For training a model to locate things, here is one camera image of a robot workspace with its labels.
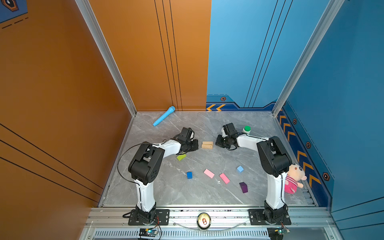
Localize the white bottle green cap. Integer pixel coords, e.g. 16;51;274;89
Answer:
242;126;251;135

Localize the right circuit board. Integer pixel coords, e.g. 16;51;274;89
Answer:
275;228;291;236

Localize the purple block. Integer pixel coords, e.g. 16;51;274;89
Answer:
239;182;248;194

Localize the light pink block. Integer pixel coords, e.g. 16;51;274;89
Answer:
204;169;215;179

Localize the left green circuit board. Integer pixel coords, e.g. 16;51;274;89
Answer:
139;228;159;239

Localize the light blue cube block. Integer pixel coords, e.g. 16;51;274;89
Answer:
237;166;244;173

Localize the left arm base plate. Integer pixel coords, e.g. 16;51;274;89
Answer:
128;209;170;226

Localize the aluminium front rail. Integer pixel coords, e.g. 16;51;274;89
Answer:
80;206;343;240

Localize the blue toy microphone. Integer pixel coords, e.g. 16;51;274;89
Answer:
153;106;176;127

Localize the round emergency button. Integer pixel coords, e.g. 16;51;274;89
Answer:
197;213;212;230

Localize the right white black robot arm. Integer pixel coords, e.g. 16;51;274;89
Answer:
216;123;292;225

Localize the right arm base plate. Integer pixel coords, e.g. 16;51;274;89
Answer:
248;208;292;226

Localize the pink plush doll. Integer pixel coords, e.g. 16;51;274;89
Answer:
285;163;307;194

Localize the lime green block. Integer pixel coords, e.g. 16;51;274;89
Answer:
177;154;187;161

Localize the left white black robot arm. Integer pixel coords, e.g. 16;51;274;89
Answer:
129;128;199;223

